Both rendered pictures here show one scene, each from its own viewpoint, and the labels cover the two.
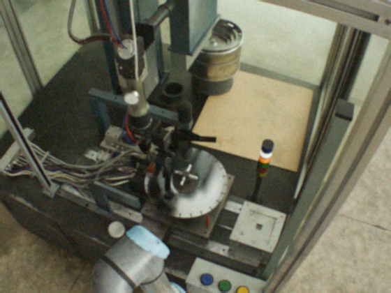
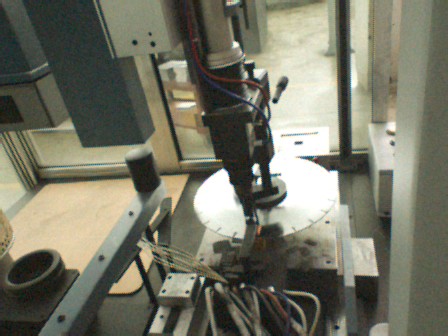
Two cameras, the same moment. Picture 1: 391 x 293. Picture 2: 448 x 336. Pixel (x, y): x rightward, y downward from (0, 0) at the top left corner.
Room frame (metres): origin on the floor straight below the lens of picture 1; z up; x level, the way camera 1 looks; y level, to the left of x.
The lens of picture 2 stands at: (0.95, 0.79, 1.46)
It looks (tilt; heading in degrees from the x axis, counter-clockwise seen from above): 30 degrees down; 264
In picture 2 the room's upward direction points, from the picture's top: 11 degrees counter-clockwise
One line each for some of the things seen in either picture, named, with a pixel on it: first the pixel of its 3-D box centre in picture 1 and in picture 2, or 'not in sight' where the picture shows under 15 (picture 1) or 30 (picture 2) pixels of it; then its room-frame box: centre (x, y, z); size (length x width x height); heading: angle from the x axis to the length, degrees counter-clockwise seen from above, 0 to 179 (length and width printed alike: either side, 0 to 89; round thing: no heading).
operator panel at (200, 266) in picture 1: (225, 287); (392, 166); (0.38, -0.11, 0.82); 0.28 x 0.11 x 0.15; 67
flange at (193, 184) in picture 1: (186, 178); (262, 187); (0.80, 0.04, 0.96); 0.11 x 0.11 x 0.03
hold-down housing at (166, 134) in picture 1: (162, 146); (256, 115); (0.80, 0.12, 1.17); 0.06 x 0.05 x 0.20; 58
